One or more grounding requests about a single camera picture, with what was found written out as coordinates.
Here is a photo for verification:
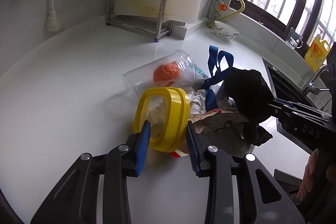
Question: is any red white snack wrapper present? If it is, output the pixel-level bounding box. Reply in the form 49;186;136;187
146;90;253;159

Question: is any yellow plastic lid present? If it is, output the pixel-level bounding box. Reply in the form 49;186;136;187
133;87;190;153

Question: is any dark grey rag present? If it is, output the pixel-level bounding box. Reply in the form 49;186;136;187
223;68;274;146

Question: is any orange peel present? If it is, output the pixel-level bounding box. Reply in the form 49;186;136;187
153;61;181;87

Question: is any comb blister package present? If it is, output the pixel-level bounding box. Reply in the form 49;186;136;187
190;64;209;81

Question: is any clear plastic cup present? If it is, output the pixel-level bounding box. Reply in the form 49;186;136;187
122;50;196;100

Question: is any blue ribbon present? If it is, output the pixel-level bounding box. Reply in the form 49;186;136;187
201;46;234;112

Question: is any white paper ball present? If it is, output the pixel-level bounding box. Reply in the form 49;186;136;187
188;89;206;119

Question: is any black kitchen sink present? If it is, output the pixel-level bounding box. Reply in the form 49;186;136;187
264;61;335;156

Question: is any chrome kitchen faucet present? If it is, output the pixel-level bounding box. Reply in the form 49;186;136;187
301;64;331;97

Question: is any person's right hand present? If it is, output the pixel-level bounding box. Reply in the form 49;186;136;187
297;149;335;201

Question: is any yellow oil bottle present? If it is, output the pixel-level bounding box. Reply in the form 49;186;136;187
304;34;330;72

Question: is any glass mug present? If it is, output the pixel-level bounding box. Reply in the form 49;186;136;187
285;27;303;50

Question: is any white blue ceramic bowl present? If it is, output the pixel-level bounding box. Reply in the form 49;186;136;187
213;20;239;42

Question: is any steel cutting board rack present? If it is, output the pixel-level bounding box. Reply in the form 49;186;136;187
106;0;173;43

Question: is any white bottle brush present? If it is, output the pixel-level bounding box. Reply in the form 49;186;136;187
46;0;60;32

